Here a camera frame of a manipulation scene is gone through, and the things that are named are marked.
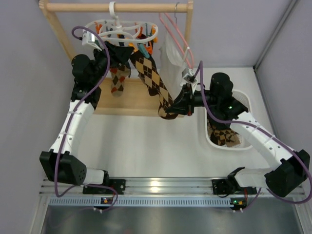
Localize pink clothes hanger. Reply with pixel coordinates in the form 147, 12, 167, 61
158, 0, 195, 69

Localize aluminium mounting rail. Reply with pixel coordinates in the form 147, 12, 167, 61
40, 177, 305, 195

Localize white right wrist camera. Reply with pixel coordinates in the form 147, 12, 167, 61
180, 68, 198, 87

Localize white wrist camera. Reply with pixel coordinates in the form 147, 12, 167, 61
82, 30, 98, 48
180, 68, 198, 87

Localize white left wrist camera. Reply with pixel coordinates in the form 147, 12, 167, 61
82, 30, 98, 48

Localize wooden clothes rack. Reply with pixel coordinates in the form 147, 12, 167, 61
39, 0, 194, 117

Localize white perforated laundry basket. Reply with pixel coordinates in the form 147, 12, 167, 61
204, 89, 252, 151

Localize white plastic clip hanger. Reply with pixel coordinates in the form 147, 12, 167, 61
85, 1, 158, 45

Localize brown tan argyle sock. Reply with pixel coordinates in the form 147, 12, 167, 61
130, 51, 178, 120

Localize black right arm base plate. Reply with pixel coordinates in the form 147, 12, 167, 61
212, 179, 241, 195

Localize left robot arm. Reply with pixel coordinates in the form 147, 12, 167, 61
39, 42, 134, 186

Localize white slotted cable duct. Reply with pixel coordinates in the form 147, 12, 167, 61
49, 196, 244, 207

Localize beige orange argyle sock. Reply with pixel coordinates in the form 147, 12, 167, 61
110, 62, 131, 97

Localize socks pile in basket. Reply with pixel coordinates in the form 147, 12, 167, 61
207, 121, 241, 148

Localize white undershirt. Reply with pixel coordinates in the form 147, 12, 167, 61
159, 33, 186, 99

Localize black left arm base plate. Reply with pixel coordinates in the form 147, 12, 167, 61
82, 179, 126, 195

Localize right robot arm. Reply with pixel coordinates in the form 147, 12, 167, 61
167, 73, 312, 198

